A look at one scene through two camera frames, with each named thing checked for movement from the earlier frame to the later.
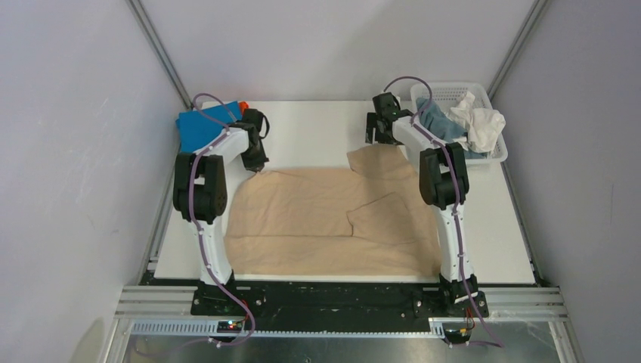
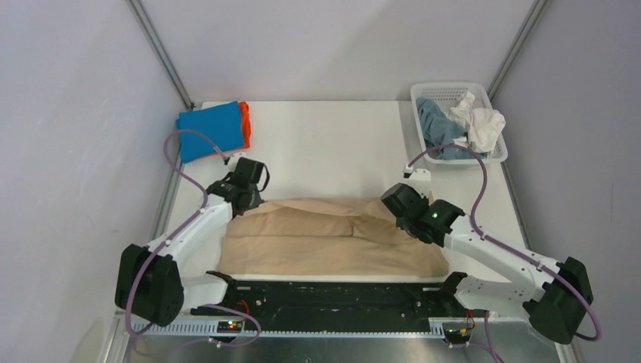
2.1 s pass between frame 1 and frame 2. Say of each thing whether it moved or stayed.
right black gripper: moved
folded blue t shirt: stayed
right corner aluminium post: stayed
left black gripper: moved
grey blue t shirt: stayed
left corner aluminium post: stayed
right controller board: stayed
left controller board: stayed
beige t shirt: moved
